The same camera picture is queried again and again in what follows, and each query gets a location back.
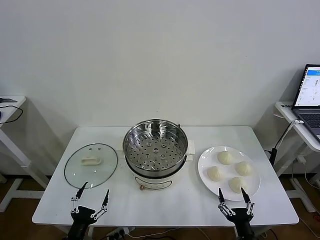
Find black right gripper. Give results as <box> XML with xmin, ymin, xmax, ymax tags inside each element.
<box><xmin>217</xmin><ymin>187</ymin><xmax>256</xmax><ymax>240</ymax></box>

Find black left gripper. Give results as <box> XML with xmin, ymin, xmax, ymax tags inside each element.
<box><xmin>66</xmin><ymin>181</ymin><xmax>111</xmax><ymax>240</ymax></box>

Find white steamed baozi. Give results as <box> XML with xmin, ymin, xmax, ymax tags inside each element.
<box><xmin>216</xmin><ymin>150</ymin><xmax>234</xmax><ymax>166</ymax></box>
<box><xmin>207</xmin><ymin>165</ymin><xmax>223</xmax><ymax>182</ymax></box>
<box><xmin>235</xmin><ymin>161</ymin><xmax>254</xmax><ymax>177</ymax></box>
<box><xmin>228</xmin><ymin>176</ymin><xmax>247</xmax><ymax>194</ymax></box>

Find round glass pot lid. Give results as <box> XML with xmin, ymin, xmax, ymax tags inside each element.
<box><xmin>64</xmin><ymin>142</ymin><xmax>119</xmax><ymax>189</ymax></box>

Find stainless steel steamer basket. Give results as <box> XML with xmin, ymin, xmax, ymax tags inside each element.
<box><xmin>122</xmin><ymin>119</ymin><xmax>189</xmax><ymax>177</ymax></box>

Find white round plate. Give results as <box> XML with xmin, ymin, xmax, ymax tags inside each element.
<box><xmin>197</xmin><ymin>145</ymin><xmax>261</xmax><ymax>202</ymax></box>

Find white power strip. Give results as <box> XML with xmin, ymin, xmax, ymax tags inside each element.
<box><xmin>106</xmin><ymin>226</ymin><xmax>135</xmax><ymax>238</ymax></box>

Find white electric cooker pot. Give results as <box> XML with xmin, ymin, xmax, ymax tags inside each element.
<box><xmin>116</xmin><ymin>138</ymin><xmax>196</xmax><ymax>192</ymax></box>

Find white side table with laptop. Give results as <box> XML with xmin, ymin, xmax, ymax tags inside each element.
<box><xmin>274</xmin><ymin>100</ymin><xmax>320</xmax><ymax>213</ymax></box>

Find grey open laptop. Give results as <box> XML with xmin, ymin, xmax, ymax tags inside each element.
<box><xmin>291</xmin><ymin>63</ymin><xmax>320</xmax><ymax>142</ymax></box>

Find black cable with white plug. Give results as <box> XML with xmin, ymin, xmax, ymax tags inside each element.
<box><xmin>264</xmin><ymin>119</ymin><xmax>305</xmax><ymax>167</ymax></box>

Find thin black cable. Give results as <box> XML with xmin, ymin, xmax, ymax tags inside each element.
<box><xmin>0</xmin><ymin>104</ymin><xmax>24</xmax><ymax>125</ymax></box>

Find white side table with cable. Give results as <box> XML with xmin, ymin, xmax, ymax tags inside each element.
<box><xmin>0</xmin><ymin>95</ymin><xmax>50</xmax><ymax>212</ymax></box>

